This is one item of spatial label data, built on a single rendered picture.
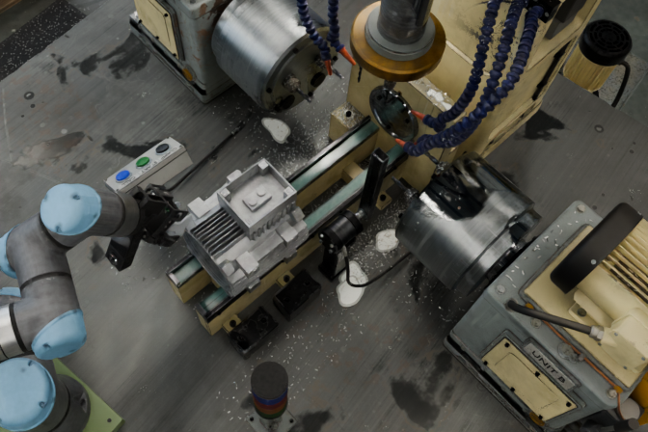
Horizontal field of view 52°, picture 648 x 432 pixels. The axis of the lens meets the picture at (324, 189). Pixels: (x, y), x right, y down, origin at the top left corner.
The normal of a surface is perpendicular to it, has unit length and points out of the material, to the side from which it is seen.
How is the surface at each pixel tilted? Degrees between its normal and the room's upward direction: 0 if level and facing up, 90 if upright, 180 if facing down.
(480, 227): 21
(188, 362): 0
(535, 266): 0
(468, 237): 36
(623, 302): 61
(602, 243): 29
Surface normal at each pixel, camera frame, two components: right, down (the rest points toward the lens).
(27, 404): 0.11, -0.36
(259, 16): -0.15, -0.27
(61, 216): -0.32, -0.11
